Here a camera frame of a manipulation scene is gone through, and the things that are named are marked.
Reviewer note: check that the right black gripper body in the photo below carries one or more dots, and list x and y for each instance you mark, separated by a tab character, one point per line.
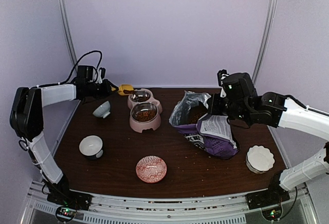
216	109

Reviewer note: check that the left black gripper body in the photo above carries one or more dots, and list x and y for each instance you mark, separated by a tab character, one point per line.
103	92

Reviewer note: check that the yellow plastic scoop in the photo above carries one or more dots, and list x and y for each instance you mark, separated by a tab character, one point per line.
125	89

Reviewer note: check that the purple puppy food bag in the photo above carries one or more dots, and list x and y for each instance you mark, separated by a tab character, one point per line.
210	133

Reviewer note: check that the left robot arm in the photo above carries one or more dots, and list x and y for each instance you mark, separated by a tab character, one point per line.
27	120

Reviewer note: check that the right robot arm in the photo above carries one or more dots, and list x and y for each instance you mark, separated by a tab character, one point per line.
238	100

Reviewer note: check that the pink double pet feeder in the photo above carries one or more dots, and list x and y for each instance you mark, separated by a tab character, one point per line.
155	123

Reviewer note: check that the brown kibble pet food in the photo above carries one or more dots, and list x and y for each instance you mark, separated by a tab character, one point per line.
144	110

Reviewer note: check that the light blue ceramic bowl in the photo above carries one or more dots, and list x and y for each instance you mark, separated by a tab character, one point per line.
103	111

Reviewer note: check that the black white ceramic bowl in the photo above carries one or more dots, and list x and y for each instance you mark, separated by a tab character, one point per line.
91	147

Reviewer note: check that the white scalloped ceramic bowl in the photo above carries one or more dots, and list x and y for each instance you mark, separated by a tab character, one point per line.
259	159

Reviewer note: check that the red patterned ceramic dish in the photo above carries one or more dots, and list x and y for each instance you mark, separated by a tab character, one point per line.
151	169

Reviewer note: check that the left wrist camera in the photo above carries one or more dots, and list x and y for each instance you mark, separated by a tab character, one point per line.
100	74

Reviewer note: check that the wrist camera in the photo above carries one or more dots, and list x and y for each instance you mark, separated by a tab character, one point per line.
100	74
221	75

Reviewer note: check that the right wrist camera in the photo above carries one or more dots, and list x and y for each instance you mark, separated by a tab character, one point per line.
221	75

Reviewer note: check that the left aluminium frame post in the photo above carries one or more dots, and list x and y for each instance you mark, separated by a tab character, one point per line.
69	34

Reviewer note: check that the aluminium frame post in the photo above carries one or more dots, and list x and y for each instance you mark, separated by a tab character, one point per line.
271	11
69	34

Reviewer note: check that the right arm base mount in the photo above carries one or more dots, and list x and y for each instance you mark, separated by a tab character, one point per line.
270	203

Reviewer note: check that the front aluminium rail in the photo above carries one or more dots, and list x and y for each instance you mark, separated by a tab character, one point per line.
220	209

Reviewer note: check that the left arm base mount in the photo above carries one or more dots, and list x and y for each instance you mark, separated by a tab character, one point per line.
69	206

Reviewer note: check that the right aluminium frame post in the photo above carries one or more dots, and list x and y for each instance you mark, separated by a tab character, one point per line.
271	11

